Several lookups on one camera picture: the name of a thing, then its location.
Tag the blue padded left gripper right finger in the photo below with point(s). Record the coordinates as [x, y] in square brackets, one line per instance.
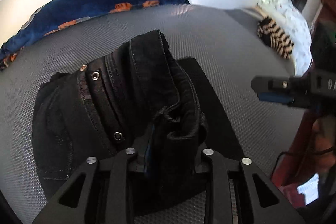
[237, 191]

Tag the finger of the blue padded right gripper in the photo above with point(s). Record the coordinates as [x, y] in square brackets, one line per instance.
[290, 101]
[291, 85]

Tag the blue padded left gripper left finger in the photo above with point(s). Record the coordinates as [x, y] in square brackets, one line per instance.
[98, 191]

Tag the black pants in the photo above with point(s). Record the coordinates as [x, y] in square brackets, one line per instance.
[137, 96]

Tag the person's right hand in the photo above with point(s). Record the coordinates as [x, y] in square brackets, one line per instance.
[324, 129]

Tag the black beige striped cloth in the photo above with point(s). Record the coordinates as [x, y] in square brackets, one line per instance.
[273, 35]

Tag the white dotted pillow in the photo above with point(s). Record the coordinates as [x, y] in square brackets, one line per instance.
[288, 17]

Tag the grey mesh mattress pad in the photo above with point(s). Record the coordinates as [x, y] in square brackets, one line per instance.
[228, 53]

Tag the blue fleece blanket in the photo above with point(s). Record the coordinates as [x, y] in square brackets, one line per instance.
[58, 15]

